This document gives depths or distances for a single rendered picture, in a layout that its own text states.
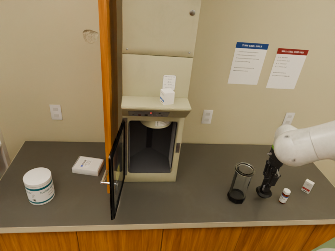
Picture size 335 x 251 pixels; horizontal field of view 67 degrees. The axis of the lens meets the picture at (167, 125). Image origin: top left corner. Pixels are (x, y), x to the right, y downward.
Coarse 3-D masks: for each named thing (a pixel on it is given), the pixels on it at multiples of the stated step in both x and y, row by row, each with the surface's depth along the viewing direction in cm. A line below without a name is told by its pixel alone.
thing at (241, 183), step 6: (240, 162) 142; (240, 168) 143; (246, 168) 143; (252, 168) 139; (246, 174) 134; (252, 174) 134; (234, 180) 141; (240, 180) 137; (246, 180) 136; (234, 186) 142; (240, 186) 139; (246, 186) 139; (234, 192) 143; (240, 192) 141; (246, 192) 144; (234, 198) 145; (240, 198) 144
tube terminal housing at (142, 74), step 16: (128, 64) 114; (144, 64) 115; (160, 64) 116; (176, 64) 117; (128, 80) 119; (144, 80) 119; (160, 80) 120; (176, 80) 121; (144, 96) 124; (176, 96) 125; (176, 128) 139; (176, 160) 147; (128, 176) 150; (144, 176) 152; (160, 176) 153
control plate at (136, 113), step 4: (132, 112) 119; (136, 112) 119; (140, 112) 119; (144, 112) 119; (148, 112) 119; (152, 112) 119; (156, 112) 119; (160, 112) 119; (164, 112) 119; (168, 112) 119; (148, 116) 126; (152, 116) 126; (156, 116) 126; (160, 116) 126; (164, 116) 126
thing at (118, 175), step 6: (120, 126) 121; (120, 138) 121; (114, 144) 109; (120, 144) 123; (120, 150) 124; (114, 156) 110; (120, 156) 126; (114, 162) 112; (120, 162) 128; (114, 168) 113; (120, 168) 130; (114, 174) 115; (120, 174) 132; (114, 180) 116; (120, 180) 134; (114, 186) 118; (120, 186) 136; (114, 192) 119; (114, 198) 121
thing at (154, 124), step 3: (144, 123) 137; (147, 123) 136; (150, 123) 136; (153, 123) 135; (156, 123) 135; (159, 123) 135; (162, 123) 136; (165, 123) 137; (168, 123) 139; (147, 126) 136; (150, 126) 136; (153, 126) 136; (156, 126) 136; (159, 126) 136; (162, 126) 136; (165, 126) 137
